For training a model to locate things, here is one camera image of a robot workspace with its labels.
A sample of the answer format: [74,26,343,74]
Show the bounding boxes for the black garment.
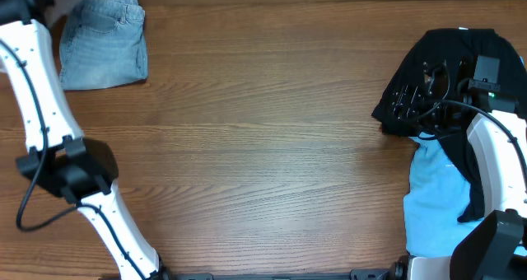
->
[372,29,526,222]

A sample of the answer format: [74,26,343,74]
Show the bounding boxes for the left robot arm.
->
[1,0,172,280]

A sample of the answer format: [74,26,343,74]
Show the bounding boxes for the light blue garment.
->
[403,133,481,258]

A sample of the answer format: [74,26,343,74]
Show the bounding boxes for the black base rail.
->
[150,255,411,280]

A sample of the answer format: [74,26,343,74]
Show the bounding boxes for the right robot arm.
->
[382,55,526,279]

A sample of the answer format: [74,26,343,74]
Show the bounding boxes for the folded light blue jeans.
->
[59,0,148,91]

